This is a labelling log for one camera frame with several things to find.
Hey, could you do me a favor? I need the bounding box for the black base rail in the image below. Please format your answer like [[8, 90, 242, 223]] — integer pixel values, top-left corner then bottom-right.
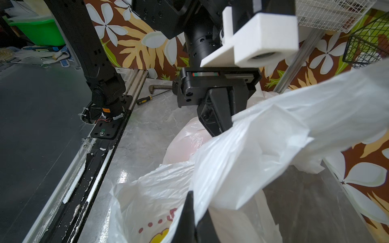
[[22, 68, 150, 243]]

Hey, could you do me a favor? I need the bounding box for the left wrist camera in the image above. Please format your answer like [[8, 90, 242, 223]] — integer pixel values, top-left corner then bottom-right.
[[200, 7, 299, 68]]

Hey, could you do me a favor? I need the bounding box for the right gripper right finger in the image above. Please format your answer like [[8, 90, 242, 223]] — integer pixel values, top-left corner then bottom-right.
[[196, 210, 220, 243]]

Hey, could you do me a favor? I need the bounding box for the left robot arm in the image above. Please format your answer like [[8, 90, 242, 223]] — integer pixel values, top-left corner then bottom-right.
[[46, 1, 261, 136]]

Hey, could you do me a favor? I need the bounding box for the white plastic bag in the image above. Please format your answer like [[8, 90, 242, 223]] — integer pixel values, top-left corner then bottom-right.
[[162, 91, 274, 166], [107, 59, 389, 243]]

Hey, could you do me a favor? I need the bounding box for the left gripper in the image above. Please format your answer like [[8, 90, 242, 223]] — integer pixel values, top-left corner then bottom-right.
[[173, 67, 262, 137]]

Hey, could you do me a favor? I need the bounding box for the green plastic bin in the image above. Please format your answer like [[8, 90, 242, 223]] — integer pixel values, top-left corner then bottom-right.
[[3, 16, 65, 47]]

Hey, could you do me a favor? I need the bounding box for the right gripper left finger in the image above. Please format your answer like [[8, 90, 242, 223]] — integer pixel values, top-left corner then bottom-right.
[[171, 191, 196, 243]]

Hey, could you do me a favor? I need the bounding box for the black wire basket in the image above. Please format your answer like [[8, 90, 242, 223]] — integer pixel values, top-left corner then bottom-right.
[[342, 12, 389, 68]]

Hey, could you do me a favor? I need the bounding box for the screwdriver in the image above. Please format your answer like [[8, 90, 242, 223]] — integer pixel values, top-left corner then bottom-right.
[[136, 89, 172, 105]]

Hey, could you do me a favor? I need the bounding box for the white wire basket left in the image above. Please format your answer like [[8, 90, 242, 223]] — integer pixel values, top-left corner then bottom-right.
[[295, 0, 376, 33]]

